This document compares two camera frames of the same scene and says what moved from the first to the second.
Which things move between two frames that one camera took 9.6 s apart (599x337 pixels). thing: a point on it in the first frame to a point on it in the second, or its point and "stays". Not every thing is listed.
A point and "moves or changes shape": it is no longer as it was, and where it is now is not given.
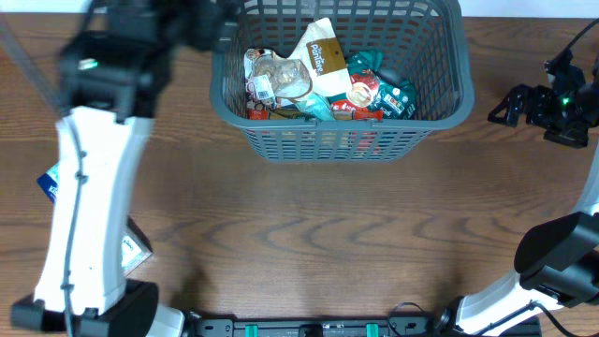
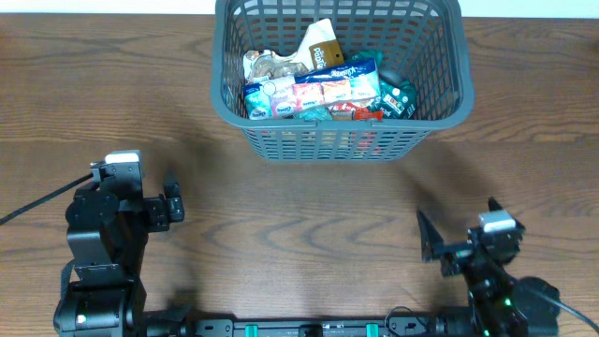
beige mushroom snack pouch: [318, 66] stays
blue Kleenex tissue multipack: [135, 248] moves or changes shape
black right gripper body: [531, 106] to [451, 253]
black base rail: [316, 327] stays
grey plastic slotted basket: [424, 41] stays
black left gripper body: [206, 23] to [159, 209]
